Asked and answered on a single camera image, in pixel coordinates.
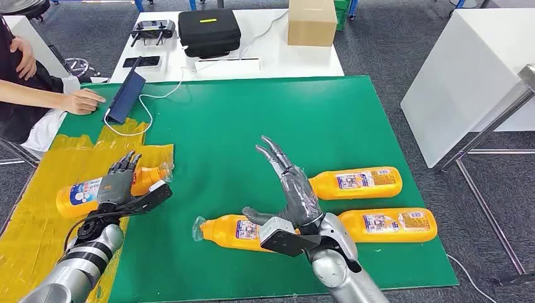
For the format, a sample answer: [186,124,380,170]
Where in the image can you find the green table mat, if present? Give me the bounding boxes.
[56,75,459,303]

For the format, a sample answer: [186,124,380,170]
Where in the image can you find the yellow taped sheet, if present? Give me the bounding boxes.
[0,117,175,303]

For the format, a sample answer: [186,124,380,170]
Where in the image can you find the white charging cable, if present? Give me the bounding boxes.
[103,66,185,138]

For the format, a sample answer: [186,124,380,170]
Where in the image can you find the coiled cable bundle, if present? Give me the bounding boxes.
[62,57,101,78]

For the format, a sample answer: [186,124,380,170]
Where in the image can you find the white table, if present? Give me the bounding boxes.
[3,15,71,79]
[400,8,535,169]
[109,8,345,83]

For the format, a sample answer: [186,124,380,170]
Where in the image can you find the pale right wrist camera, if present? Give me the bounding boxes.
[258,217,322,258]

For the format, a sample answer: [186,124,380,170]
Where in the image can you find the black carry case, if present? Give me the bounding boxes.
[178,8,242,59]

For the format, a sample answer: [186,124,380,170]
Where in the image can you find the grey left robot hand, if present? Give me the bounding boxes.
[97,150,143,206]

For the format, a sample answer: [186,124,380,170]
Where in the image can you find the orange detergent bottle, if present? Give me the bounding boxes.
[192,214,303,253]
[308,166,403,201]
[338,207,438,244]
[55,162,175,219]

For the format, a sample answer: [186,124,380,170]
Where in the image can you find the person's right hand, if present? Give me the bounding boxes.
[62,88,107,116]

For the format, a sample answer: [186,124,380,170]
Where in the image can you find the white floor cable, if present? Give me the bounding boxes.
[445,254,488,303]

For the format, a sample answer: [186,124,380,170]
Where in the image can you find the black chair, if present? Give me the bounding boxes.
[0,0,52,21]

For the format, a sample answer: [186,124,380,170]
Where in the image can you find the person's left hand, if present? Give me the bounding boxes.
[10,37,38,81]

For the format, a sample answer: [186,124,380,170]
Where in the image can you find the green crates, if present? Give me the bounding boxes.
[333,0,352,32]

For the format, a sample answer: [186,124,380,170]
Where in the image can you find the cardboard box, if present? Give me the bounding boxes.
[287,0,339,47]

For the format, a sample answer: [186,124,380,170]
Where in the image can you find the dark blue tablet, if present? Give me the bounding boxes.
[106,56,147,125]

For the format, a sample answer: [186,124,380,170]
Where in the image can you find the metal stand frame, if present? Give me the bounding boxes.
[438,63,535,287]

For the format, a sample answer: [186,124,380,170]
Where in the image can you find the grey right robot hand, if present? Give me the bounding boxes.
[241,134,326,230]

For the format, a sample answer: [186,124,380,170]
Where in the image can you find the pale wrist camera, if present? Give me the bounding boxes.
[258,217,322,258]
[119,179,173,216]

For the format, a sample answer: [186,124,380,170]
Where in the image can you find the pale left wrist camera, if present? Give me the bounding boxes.
[119,179,173,216]

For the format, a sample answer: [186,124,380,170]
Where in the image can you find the metal chair legs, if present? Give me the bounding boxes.
[0,139,40,169]

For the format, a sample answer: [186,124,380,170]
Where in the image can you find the white power cable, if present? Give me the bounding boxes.
[240,9,290,59]

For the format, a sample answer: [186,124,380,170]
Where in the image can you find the black phone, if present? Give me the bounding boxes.
[122,55,162,69]

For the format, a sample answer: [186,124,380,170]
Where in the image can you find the person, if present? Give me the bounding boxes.
[0,15,107,145]

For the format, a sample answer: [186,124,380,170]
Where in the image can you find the white cloth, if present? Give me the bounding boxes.
[21,76,80,152]

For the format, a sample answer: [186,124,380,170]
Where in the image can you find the black remote controller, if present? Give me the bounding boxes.
[130,20,177,47]

